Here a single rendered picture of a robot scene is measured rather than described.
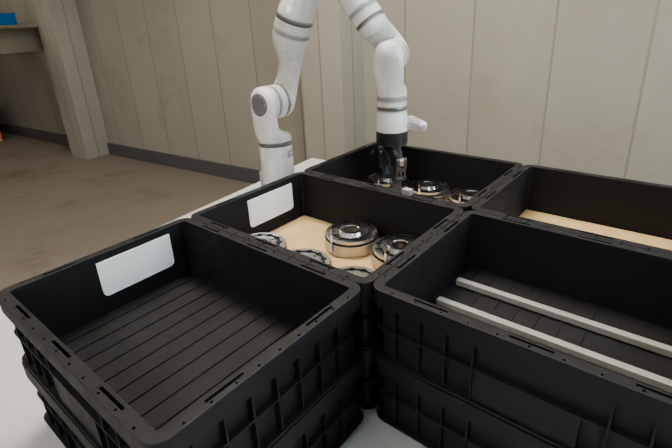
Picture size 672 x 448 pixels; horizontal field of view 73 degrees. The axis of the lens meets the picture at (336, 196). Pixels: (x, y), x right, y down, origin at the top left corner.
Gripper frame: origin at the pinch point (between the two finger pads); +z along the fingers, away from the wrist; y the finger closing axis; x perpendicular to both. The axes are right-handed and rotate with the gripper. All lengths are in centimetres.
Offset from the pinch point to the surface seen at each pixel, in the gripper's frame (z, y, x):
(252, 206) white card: -5.1, 14.5, -35.0
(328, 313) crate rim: -8, 58, -29
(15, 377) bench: 15, 28, -79
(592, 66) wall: -12, -90, 135
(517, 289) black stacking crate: 2.2, 46.6, 4.4
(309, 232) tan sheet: 2.2, 15.2, -23.9
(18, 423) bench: 15, 39, -74
